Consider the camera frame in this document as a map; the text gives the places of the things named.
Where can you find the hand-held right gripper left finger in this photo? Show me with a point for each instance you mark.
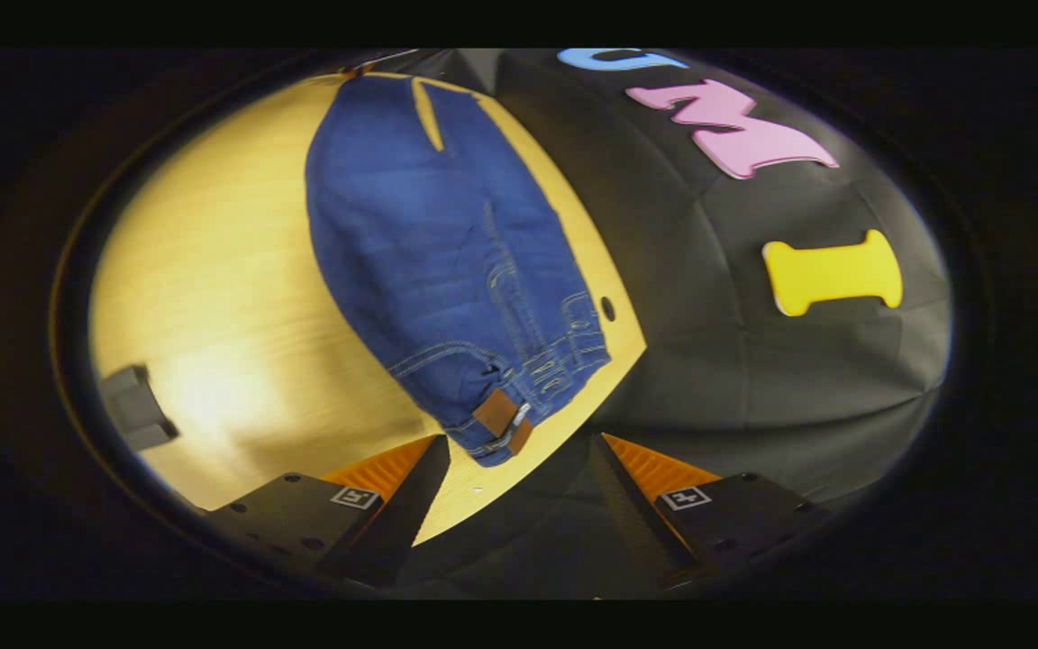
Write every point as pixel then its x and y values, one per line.
pixel 406 514

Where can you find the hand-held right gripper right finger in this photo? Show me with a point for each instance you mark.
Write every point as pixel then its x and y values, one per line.
pixel 627 514

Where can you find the blue denim jeans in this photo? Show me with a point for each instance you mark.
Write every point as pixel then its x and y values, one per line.
pixel 420 234

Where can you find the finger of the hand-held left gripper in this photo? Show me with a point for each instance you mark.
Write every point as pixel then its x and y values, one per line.
pixel 136 406

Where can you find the black backdrop cloth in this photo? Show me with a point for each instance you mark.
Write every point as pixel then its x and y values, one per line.
pixel 708 379

